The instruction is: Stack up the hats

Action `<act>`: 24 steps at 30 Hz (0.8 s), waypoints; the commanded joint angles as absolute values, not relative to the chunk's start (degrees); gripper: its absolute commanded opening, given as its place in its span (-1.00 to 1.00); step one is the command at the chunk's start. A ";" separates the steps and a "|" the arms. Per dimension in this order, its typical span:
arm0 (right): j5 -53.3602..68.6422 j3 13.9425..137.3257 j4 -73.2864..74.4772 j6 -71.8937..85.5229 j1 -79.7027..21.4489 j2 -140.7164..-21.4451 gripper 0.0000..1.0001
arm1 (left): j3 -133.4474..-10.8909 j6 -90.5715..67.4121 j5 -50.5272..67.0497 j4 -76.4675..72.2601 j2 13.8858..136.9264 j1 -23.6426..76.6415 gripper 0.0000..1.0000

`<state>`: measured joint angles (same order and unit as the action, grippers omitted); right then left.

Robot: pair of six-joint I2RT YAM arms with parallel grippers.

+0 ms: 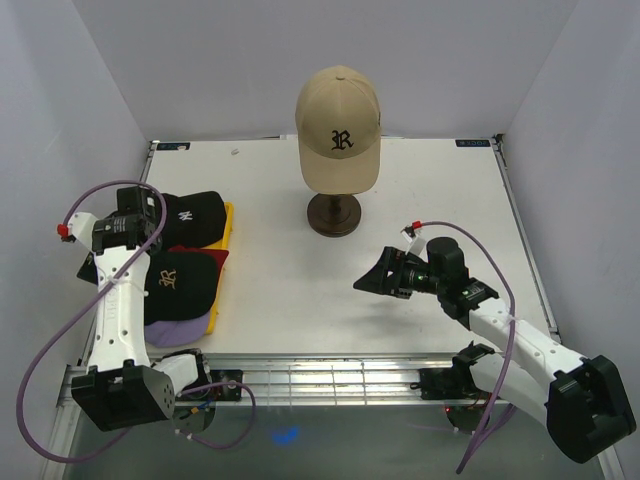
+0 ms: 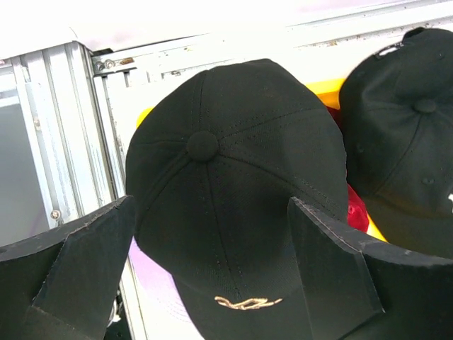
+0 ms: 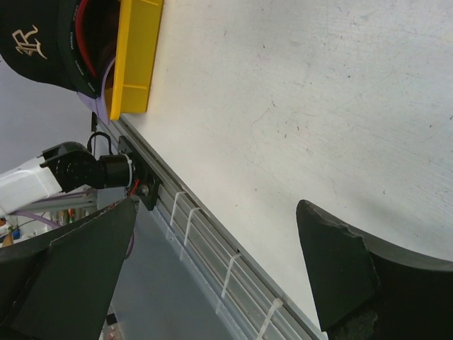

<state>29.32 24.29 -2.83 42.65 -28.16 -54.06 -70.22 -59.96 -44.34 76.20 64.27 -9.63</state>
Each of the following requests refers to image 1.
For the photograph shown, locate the black cap gold R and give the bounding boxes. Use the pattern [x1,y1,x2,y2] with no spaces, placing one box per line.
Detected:
[144,251,216,326]

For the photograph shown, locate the black cap white NY logo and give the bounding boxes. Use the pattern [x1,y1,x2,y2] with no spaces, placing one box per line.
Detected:
[160,191,227,251]

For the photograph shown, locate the dark wooden stand base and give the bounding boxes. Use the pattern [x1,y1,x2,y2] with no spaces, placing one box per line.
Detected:
[307,194,362,238]

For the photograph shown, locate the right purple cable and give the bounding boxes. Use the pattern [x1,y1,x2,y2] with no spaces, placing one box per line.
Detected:
[419,219,517,475]

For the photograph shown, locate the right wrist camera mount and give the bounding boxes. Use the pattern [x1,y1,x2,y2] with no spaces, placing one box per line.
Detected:
[401,221,427,257]

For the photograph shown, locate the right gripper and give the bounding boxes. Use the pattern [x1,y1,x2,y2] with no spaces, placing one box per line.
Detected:
[353,247,444,300]

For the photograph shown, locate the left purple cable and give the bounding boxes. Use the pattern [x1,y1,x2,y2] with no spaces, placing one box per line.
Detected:
[15,179,257,464]

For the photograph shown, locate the lavender cap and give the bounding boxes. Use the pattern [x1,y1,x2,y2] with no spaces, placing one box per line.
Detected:
[144,314,210,348]

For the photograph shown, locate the yellow plastic tray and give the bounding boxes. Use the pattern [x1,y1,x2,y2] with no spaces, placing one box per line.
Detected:
[205,202,234,335]

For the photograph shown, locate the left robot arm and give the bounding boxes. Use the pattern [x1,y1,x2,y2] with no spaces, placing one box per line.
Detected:
[58,181,212,432]

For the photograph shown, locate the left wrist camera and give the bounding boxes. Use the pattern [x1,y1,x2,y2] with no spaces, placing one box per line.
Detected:
[57,212,98,250]

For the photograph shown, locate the aluminium front rail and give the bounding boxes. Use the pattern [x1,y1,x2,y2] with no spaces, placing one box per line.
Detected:
[57,353,601,407]

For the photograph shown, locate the purple cable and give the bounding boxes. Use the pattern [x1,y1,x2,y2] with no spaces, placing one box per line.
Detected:
[15,179,257,464]
[419,219,517,475]

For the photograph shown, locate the red cap white logo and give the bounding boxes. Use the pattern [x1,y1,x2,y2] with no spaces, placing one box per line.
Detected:
[169,246,219,297]

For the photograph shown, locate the beige cap black R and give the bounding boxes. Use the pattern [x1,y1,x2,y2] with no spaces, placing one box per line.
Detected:
[295,65,381,195]

